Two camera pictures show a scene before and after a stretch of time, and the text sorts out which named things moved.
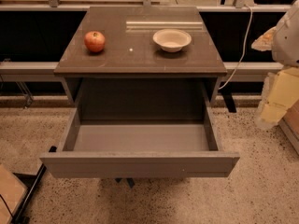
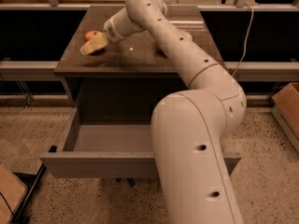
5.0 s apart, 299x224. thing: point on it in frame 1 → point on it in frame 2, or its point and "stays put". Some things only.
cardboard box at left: (12, 190) stays put
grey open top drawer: (140, 148) stays put
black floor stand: (22, 211) stays put
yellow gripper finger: (280, 90) → (118, 27)
